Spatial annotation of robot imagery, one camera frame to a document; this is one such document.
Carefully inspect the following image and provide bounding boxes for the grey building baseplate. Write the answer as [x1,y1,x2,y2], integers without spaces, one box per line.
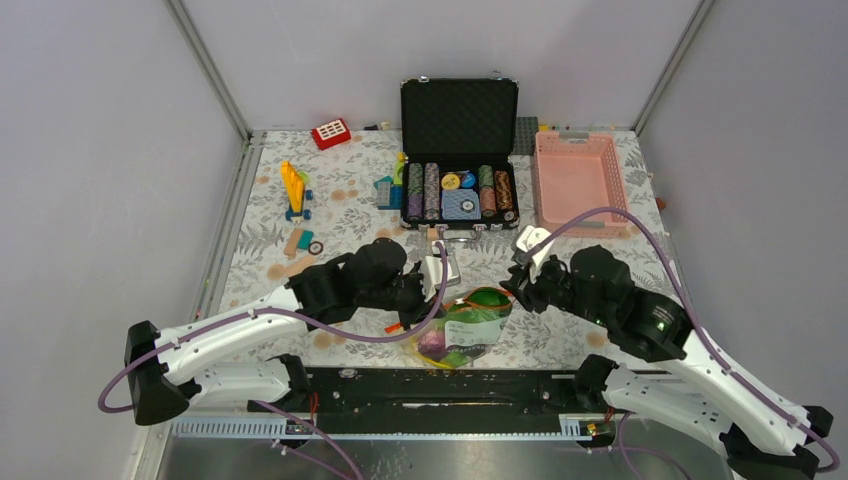
[512,116,539,155]

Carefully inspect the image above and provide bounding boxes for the green yellow toy figure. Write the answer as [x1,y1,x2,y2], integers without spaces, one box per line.
[393,152,407,188]

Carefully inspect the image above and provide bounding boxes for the clear orange-zip bag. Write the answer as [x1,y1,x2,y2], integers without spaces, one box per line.
[401,287,514,369]

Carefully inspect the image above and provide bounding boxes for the red white toy block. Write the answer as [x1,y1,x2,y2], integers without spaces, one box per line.
[311,118,352,151]

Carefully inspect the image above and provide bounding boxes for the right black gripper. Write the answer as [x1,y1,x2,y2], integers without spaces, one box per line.
[497,251,610,326]

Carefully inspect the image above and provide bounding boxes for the wooden teal toy blocks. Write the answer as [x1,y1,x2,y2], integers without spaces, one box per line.
[283,228,324,259]

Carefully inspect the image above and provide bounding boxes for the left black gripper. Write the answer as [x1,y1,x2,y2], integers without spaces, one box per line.
[359,261,447,332]

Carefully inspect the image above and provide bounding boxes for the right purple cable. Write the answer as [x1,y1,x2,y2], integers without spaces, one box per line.
[523,206,841,480]

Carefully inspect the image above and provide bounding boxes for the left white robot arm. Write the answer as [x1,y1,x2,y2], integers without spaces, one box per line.
[121,238,460,426]

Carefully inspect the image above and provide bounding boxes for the pink plastic basket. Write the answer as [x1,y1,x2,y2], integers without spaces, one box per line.
[531,131,629,231]

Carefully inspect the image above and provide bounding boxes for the floral table mat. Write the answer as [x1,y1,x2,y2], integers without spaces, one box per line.
[219,131,674,369]

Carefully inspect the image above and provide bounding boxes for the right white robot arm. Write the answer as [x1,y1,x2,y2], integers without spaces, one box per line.
[501,226,833,479]

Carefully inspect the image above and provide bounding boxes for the wooden cylinder block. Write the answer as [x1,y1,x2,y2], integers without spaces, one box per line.
[283,255,316,278]

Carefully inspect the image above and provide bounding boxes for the yellow blue toy cart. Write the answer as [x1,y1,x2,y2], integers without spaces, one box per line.
[280,162,314,223]

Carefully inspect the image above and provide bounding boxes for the teal blue block stack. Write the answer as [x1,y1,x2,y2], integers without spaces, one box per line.
[374,176,403,210]

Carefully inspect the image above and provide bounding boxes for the green white bok choy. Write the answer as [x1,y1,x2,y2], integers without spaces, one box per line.
[433,287,514,368]

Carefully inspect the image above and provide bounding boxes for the purple toy onion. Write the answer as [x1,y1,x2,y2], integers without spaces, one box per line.
[417,330,446,355]

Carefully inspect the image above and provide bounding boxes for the black poker chip case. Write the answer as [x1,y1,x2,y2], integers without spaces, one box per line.
[400,77,520,230]

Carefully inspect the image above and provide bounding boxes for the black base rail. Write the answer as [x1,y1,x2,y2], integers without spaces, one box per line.
[245,354,637,440]

